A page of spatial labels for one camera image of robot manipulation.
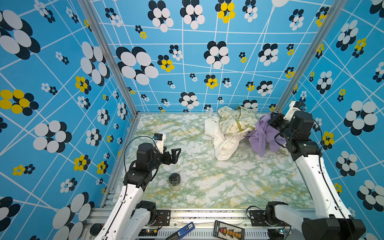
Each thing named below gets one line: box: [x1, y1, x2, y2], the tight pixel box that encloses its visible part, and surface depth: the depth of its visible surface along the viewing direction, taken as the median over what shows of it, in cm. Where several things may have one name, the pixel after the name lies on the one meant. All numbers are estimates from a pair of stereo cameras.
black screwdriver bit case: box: [213, 220, 245, 240], surface depth 70 cm
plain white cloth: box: [204, 112, 245, 161], surface depth 97 cm
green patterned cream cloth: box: [217, 106, 258, 136], surface depth 96 cm
